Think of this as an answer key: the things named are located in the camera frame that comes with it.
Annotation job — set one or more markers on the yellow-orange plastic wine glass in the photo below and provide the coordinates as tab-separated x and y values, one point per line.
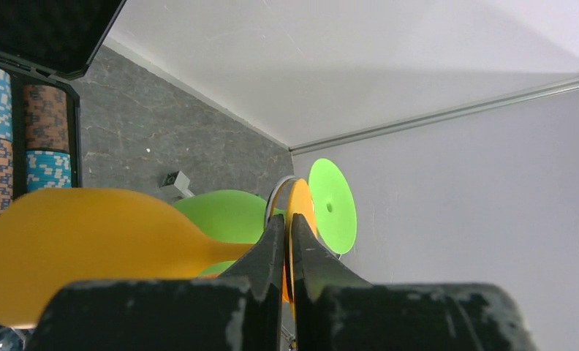
53	237

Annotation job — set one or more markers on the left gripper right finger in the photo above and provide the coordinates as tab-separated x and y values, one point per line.
338	310

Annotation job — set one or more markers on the green plastic wine glass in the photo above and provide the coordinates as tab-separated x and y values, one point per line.
280	213

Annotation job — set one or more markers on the grey bolt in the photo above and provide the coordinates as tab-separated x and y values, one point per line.
176	186

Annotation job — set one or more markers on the chrome wine glass rack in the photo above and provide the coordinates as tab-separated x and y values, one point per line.
274	196

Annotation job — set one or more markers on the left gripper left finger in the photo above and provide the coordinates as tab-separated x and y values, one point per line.
238	310

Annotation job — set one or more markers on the black foam-lined case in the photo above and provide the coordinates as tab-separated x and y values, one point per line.
44	46

